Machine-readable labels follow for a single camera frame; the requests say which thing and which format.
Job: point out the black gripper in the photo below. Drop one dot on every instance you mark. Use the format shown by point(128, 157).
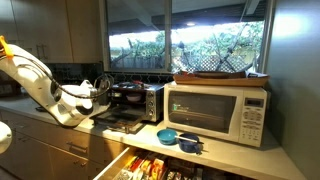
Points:
point(102, 91)

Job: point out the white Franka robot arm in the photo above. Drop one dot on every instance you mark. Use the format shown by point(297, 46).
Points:
point(36, 90)

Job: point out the white bowl inside oven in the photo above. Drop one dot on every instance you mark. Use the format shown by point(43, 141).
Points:
point(133, 97)

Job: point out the silver toaster oven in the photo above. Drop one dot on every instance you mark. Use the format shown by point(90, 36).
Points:
point(151, 101)

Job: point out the black baking tray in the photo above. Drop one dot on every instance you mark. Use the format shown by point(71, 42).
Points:
point(40, 108)

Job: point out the white microwave oven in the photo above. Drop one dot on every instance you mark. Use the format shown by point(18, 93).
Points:
point(213, 111)

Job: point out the wooden serving tray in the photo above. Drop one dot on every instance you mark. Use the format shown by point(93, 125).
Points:
point(221, 80)

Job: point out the small red item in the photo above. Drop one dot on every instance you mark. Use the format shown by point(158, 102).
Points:
point(138, 82)

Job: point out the teal bowl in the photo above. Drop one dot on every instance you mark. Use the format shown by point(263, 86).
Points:
point(166, 136)

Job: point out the open wooden drawer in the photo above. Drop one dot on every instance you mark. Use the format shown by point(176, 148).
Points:
point(160, 166)

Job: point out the orange snack packet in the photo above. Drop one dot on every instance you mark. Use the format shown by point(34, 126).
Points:
point(158, 168)

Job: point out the dark blue bowl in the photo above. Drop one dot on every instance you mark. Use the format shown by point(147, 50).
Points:
point(188, 143)

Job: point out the wooden lower cabinet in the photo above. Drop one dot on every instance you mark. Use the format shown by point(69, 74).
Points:
point(43, 153)

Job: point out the wooden upper cabinets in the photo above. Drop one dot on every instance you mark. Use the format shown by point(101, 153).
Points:
point(50, 26)

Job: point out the kitchen window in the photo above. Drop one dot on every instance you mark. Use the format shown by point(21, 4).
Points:
point(190, 36)

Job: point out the dark countertop appliance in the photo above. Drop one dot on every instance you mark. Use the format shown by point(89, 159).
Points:
point(6, 88)

